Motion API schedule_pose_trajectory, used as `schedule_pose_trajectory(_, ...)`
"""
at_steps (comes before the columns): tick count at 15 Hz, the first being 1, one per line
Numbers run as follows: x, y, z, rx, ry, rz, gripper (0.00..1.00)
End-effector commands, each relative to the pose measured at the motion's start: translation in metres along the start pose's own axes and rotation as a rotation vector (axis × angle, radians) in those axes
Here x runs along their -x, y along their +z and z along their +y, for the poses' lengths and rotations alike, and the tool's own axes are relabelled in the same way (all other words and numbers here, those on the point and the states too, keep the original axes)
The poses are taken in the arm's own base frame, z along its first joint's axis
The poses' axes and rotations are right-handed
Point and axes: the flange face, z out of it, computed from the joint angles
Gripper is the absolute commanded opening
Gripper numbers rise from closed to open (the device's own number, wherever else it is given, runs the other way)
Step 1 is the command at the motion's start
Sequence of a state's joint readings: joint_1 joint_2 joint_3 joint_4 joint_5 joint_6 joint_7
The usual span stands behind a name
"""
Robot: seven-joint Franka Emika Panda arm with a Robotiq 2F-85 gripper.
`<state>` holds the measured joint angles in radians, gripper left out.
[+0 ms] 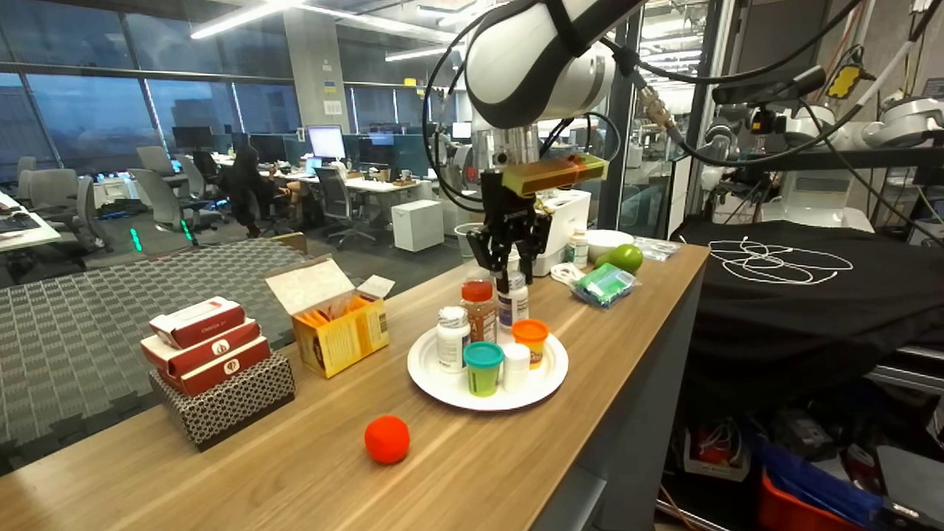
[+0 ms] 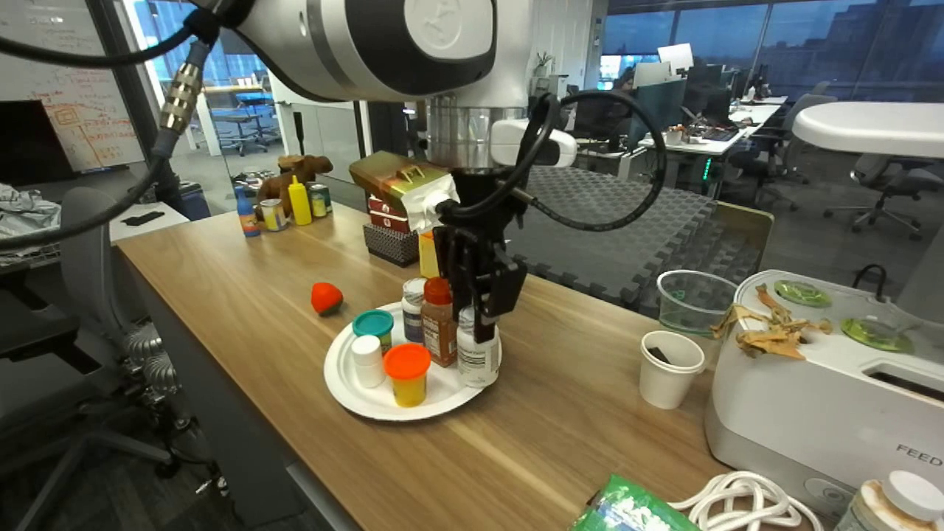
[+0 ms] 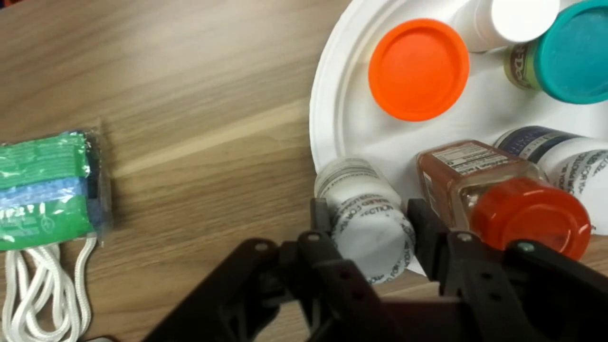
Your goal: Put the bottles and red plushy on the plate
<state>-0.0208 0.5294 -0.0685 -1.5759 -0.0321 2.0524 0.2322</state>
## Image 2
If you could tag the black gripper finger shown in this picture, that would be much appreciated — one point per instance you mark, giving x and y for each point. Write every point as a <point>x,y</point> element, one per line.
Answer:
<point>484,319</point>
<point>448,259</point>

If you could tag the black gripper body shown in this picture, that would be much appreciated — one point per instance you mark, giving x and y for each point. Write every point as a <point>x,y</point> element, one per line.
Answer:
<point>478,234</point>

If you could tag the red cap spice bottle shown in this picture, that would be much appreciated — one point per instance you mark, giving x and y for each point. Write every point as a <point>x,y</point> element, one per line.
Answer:
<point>436,318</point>

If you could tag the orange lid yellow jar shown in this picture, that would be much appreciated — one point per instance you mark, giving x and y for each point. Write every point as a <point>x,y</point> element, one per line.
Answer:
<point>408,374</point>

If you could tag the teal lid small jar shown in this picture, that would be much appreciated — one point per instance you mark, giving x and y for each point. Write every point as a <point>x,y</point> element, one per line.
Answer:
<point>376,322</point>

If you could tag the small white bottle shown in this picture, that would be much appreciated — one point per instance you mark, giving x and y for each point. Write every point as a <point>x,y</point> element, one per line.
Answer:
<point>367,362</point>

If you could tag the white pill bottle purple label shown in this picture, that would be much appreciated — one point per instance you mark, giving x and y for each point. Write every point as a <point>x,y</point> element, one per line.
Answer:
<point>410,307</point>

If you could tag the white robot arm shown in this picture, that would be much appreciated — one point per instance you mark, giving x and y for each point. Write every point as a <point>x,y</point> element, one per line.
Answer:
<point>466,60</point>

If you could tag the white paper plate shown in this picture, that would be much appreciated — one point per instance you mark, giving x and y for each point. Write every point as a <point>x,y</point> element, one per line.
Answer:
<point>445,387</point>

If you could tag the red strawberry plushy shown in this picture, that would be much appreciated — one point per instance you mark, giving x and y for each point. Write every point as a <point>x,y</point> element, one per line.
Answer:
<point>324,299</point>

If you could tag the yellow open cardboard box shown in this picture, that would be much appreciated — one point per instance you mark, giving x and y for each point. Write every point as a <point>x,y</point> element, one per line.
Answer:
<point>427,256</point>

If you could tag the patterned grey box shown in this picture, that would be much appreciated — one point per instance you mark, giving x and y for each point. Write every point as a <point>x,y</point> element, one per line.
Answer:
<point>392,247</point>

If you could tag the stacked red boxes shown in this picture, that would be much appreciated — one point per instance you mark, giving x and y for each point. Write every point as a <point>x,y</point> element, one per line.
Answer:
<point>380,213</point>

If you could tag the small tin can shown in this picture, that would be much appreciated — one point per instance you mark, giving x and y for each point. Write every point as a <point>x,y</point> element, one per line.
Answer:
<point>320,198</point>

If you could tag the yellow mustard bottle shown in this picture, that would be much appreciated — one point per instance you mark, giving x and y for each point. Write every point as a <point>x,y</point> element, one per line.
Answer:
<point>299,203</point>

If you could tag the brown plush toy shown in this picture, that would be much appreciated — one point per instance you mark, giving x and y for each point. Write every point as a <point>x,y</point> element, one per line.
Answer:
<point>293,167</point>

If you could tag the white paper cup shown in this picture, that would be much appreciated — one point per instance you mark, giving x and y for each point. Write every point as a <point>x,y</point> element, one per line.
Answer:
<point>668,366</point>

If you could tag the clear plastic cup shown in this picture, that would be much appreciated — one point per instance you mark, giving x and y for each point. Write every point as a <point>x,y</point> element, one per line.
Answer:
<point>694,301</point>

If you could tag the green snack packet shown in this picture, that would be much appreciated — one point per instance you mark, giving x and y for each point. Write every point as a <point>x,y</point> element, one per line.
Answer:
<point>625,505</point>

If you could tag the white appliance machine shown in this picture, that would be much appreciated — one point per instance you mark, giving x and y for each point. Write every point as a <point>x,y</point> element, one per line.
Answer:
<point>863,396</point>

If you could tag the grey office chair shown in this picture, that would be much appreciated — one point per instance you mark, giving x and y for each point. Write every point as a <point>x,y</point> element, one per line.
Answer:
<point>109,335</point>

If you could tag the white lid jar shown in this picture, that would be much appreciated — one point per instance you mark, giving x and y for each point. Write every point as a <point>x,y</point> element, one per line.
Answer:
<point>894,502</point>

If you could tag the gold wrist camera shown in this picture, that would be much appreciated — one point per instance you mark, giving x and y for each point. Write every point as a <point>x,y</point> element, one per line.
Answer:
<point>410,183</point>

